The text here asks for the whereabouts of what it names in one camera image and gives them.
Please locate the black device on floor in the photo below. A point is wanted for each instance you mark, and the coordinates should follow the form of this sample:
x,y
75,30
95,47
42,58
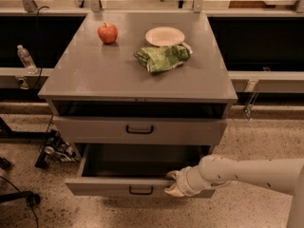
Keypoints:
x,y
56,148

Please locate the metal bracket clamp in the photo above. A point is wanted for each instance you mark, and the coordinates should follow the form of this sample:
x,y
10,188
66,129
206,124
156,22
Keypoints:
x,y
251,89

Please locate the clear plastic water bottle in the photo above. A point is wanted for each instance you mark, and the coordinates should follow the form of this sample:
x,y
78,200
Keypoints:
x,y
26,60

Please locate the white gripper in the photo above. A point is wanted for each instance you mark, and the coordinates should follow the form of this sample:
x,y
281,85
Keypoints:
x,y
182,181

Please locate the grey top drawer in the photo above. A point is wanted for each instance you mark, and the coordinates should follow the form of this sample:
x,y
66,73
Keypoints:
x,y
140,130

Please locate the red apple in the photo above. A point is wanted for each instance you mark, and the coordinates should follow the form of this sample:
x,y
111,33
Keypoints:
x,y
108,33

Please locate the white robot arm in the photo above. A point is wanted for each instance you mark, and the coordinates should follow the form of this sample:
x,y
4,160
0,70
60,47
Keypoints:
x,y
214,171

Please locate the green chip bag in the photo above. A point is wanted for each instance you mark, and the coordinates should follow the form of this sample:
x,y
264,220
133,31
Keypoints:
x,y
161,59

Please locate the grey metal drawer cabinet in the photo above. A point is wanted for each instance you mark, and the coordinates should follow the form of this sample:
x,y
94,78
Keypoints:
x,y
105,80

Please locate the white paper plate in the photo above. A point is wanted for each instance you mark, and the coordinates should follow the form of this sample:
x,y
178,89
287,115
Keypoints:
x,y
164,36

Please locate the grey drawer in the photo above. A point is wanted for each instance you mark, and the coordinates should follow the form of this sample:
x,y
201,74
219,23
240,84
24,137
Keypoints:
x,y
140,130
131,170

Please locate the black chair leg caster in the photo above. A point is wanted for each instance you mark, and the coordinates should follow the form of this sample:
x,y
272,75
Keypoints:
x,y
30,198

